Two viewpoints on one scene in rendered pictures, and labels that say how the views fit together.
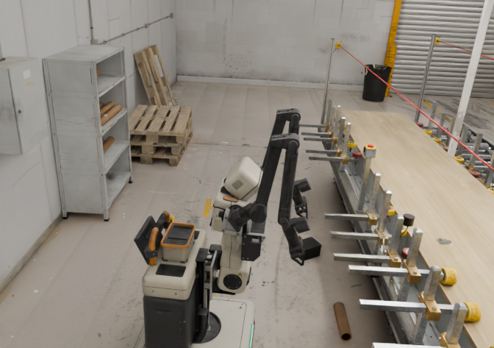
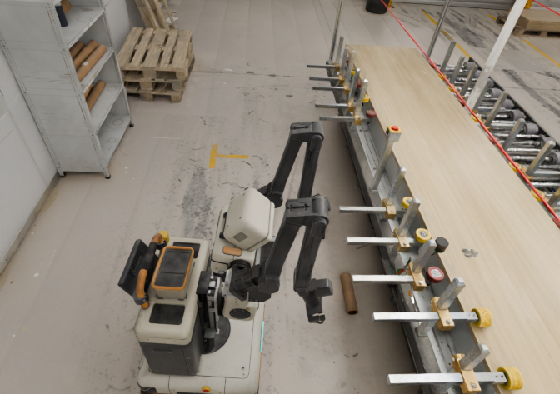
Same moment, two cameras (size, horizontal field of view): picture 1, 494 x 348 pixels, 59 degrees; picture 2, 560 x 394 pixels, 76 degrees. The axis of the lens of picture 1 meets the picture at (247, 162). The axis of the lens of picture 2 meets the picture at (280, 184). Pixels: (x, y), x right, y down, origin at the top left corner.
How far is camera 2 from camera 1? 108 cm
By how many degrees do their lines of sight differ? 21
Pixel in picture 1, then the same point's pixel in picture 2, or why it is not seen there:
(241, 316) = not seen: hidden behind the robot
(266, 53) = not seen: outside the picture
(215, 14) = not seen: outside the picture
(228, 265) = (235, 302)
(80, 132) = (56, 91)
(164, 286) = (160, 336)
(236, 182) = (238, 234)
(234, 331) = (243, 334)
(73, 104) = (37, 57)
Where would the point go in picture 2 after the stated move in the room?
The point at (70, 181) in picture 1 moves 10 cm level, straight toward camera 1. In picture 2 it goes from (59, 142) to (60, 148)
